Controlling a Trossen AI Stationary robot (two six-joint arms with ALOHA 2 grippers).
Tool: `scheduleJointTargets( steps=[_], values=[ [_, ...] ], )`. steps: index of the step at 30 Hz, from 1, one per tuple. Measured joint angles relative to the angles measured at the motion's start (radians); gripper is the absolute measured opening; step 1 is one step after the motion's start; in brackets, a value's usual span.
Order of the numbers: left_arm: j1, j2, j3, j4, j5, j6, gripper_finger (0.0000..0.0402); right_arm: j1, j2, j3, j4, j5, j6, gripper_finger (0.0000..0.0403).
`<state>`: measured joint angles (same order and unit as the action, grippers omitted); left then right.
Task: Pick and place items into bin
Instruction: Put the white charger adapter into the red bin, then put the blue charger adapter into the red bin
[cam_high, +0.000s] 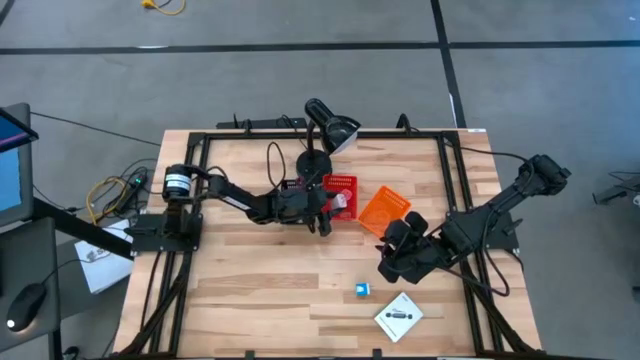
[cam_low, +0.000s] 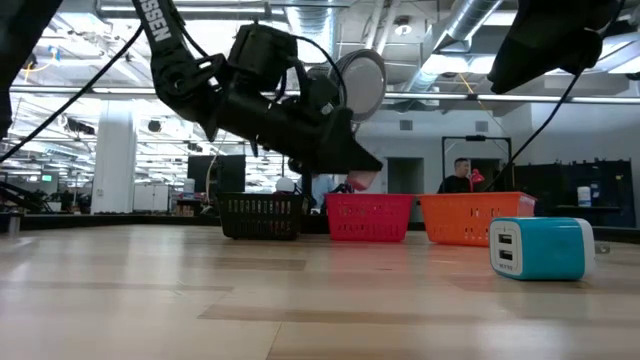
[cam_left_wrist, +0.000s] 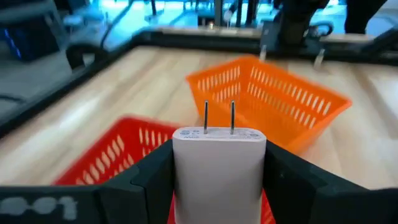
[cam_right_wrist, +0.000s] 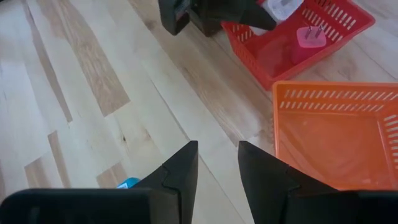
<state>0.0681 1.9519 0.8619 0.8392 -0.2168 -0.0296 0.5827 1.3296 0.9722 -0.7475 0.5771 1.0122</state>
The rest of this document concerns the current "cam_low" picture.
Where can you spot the red desk lamp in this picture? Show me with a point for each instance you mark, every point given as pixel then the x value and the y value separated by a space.
pixel 476 176

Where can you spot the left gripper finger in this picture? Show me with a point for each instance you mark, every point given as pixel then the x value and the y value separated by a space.
pixel 347 152

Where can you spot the person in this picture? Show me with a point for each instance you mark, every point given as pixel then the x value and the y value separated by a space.
pixel 457 181
pixel 322 187

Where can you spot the round grey duct end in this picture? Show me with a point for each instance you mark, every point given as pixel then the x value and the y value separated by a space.
pixel 365 82

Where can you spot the black slotted plastic basket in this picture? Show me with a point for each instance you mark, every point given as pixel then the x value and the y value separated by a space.
pixel 260 215

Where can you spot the teal and white USB charger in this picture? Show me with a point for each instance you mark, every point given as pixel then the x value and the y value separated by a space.
pixel 545 248

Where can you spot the white low cabinet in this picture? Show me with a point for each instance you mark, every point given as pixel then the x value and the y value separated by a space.
pixel 150 197

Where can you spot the white round canister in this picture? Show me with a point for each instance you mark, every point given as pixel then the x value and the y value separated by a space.
pixel 584 196

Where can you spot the red slotted plastic basket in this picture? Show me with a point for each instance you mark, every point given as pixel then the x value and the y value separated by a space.
pixel 367 217

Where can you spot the white building column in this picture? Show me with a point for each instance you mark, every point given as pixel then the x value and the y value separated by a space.
pixel 114 160

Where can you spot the silver ceiling duct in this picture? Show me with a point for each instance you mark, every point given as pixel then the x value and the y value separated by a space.
pixel 465 25

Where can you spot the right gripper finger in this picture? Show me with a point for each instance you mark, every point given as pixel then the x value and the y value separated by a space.
pixel 545 52

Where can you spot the orange slotted plastic basket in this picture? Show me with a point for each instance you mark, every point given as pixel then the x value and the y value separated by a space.
pixel 470 217

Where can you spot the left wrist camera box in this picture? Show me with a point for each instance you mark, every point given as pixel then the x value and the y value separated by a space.
pixel 262 55

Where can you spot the black computer monitor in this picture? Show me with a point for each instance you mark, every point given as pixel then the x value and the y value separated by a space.
pixel 232 172

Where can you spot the black storage cabinet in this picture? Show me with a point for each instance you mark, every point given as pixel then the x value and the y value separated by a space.
pixel 610 192

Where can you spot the black metal frame stand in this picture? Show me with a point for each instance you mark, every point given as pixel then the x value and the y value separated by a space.
pixel 444 160

